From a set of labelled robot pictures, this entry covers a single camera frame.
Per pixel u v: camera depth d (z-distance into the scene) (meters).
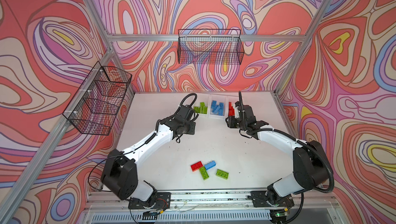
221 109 1.07
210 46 0.96
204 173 0.81
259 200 0.73
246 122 0.68
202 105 1.09
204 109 1.06
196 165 0.84
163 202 0.72
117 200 0.59
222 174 0.81
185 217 0.77
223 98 1.06
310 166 0.44
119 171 0.43
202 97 1.16
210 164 0.83
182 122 0.62
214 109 1.05
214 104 1.10
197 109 1.06
